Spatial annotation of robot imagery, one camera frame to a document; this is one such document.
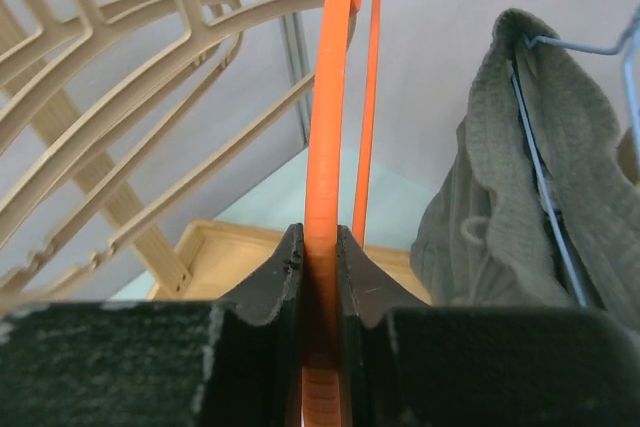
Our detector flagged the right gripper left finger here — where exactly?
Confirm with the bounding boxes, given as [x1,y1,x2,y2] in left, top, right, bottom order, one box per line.
[1,224,303,426]

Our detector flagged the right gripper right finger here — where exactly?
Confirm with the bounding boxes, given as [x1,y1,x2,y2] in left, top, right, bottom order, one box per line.
[336,227,639,426]

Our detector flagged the orange plastic hanger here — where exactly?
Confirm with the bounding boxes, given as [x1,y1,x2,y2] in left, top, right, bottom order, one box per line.
[302,0,381,426]

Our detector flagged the grey shorts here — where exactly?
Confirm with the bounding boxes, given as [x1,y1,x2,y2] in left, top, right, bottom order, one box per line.
[409,7,640,333]

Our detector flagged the wooden hanger right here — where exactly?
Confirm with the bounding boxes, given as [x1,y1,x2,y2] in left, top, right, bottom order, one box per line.
[1,0,323,310]

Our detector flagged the wooden hanger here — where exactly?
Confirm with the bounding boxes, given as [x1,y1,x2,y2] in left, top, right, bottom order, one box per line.
[0,0,246,228]
[1,0,323,310]
[1,0,83,88]

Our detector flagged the wooden hanger middle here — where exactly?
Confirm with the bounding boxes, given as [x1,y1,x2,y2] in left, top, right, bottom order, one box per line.
[0,0,246,228]

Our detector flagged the wooden hanger far left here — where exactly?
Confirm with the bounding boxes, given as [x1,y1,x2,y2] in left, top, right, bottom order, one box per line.
[1,0,83,88]

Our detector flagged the wooden clothes rack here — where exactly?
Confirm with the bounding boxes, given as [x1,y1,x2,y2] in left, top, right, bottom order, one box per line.
[29,91,436,306]

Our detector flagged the blue wire hanger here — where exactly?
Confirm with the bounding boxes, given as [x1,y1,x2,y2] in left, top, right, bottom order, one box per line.
[511,16,639,324]

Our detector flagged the aluminium frame extrusion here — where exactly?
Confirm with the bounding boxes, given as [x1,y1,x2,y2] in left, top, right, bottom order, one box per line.
[280,13,311,146]

